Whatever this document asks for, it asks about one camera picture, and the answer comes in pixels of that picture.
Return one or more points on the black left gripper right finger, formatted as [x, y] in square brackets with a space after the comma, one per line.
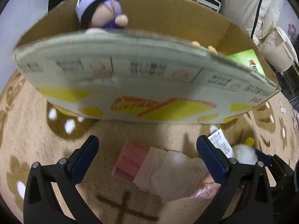
[245, 194]

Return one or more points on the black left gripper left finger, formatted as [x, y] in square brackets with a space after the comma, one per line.
[40, 202]

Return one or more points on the pink tissue pack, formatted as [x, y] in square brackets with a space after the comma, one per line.
[170, 175]

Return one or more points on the green tissue pack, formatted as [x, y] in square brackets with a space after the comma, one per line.
[249, 59]

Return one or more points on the purple haired doll plush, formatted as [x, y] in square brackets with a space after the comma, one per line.
[102, 14]

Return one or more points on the cardboard box with yellow print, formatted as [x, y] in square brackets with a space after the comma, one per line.
[147, 72]

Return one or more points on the yellow plush toy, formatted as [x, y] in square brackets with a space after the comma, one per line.
[209, 48]

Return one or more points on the white rolling cart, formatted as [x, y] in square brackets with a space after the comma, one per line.
[210, 0]

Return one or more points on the black and white plush keychain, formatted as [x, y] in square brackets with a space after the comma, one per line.
[245, 153]

